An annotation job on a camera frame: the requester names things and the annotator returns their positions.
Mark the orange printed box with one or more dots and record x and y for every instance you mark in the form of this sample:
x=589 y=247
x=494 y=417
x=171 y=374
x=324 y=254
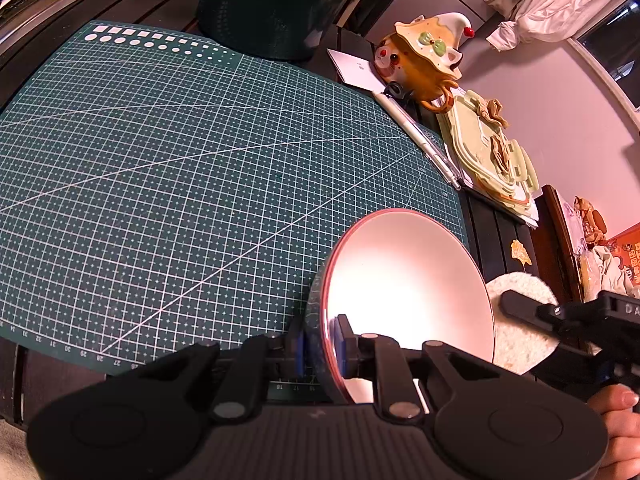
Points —
x=627 y=255

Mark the white hanging garment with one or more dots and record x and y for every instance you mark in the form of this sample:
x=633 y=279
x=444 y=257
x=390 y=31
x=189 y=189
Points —
x=560 y=5

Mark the brown plush toy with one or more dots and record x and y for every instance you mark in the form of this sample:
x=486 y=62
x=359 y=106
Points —
x=590 y=217

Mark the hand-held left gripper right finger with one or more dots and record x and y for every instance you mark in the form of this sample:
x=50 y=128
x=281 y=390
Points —
x=342 y=347

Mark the green lunch box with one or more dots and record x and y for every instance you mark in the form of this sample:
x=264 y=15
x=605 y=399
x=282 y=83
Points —
x=485 y=150

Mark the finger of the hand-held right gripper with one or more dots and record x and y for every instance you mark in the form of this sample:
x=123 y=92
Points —
x=525 y=307

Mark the yellow ginkgo leaf ornament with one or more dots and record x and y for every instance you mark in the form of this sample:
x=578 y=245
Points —
x=521 y=252

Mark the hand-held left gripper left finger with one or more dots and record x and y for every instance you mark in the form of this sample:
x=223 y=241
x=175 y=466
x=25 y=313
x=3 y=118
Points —
x=300 y=355

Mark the white paper sheet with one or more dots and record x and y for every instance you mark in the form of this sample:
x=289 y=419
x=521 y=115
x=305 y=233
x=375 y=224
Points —
x=355 y=67

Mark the white round sponge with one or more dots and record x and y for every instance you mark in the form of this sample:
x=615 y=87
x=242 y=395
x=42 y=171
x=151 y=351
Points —
x=520 y=345

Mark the orange cat-shaped teapot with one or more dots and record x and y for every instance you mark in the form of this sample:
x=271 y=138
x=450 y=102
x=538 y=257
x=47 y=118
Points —
x=420 y=65

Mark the green cutting mat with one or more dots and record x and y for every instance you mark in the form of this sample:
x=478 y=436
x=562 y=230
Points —
x=175 y=185

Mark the dark green pitcher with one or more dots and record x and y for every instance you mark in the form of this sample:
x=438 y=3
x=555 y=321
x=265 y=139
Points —
x=270 y=5

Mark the silver pen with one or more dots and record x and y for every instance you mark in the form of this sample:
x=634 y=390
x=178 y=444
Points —
x=420 y=140

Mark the person's right hand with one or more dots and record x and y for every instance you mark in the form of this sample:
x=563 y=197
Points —
x=622 y=430

